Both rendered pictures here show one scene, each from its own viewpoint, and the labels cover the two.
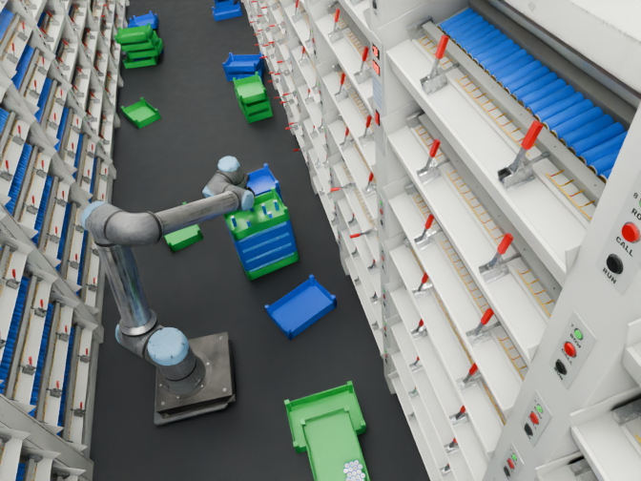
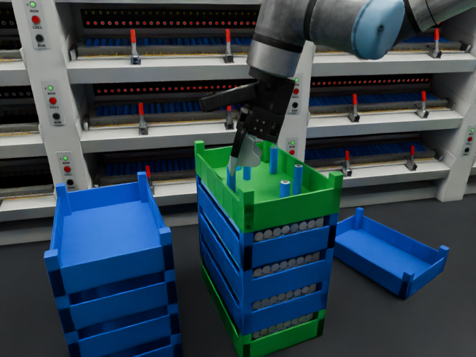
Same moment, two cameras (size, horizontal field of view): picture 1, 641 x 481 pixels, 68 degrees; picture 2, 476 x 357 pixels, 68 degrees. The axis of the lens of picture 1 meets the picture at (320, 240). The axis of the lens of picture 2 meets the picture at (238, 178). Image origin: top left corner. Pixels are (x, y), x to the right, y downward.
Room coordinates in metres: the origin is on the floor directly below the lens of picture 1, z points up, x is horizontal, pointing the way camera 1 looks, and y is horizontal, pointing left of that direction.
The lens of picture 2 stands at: (1.92, 0.99, 0.65)
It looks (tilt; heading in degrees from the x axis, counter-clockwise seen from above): 24 degrees down; 265
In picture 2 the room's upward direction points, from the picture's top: straight up
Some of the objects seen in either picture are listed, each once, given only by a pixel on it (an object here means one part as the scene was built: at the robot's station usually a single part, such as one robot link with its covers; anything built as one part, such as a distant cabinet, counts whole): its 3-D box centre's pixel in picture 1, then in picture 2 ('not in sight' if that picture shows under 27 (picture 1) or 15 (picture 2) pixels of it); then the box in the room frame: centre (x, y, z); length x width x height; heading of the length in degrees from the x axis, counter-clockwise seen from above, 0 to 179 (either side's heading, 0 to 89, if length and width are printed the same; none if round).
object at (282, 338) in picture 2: (267, 254); (256, 290); (1.82, 0.31, 0.04); 0.30 x 0.20 x 0.08; 107
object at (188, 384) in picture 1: (181, 368); not in sight; (1.10, 0.69, 0.18); 0.19 x 0.19 x 0.10
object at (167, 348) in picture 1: (170, 351); not in sight; (1.10, 0.69, 0.32); 0.17 x 0.15 x 0.18; 52
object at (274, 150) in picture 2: not in sight; (273, 160); (1.77, 0.23, 0.36); 0.02 x 0.02 x 0.06
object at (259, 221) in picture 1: (255, 213); (258, 173); (1.82, 0.31, 0.36); 0.30 x 0.20 x 0.08; 107
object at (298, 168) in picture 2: not in sight; (297, 179); (1.74, 0.34, 0.36); 0.02 x 0.02 x 0.06
